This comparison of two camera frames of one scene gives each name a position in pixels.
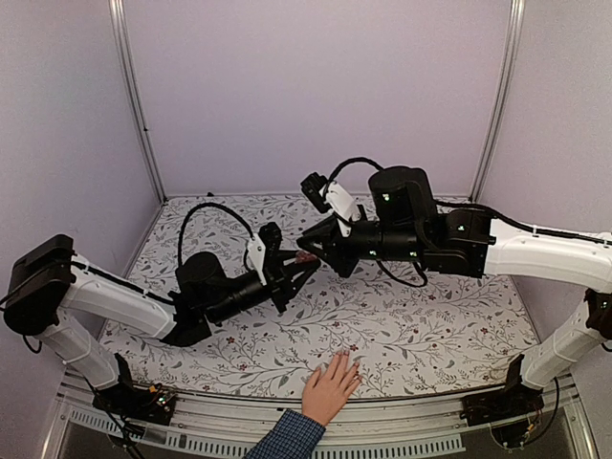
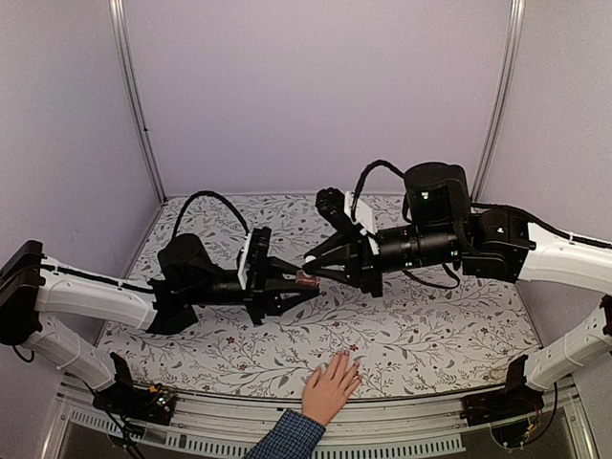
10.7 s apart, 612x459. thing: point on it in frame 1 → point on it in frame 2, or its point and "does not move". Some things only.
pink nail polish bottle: (302, 256) → (301, 277)
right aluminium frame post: (515, 17) does not move
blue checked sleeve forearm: (294, 436) does not move
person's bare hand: (322, 400) does not move
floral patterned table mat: (455, 336) does not move
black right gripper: (333, 255) → (359, 273)
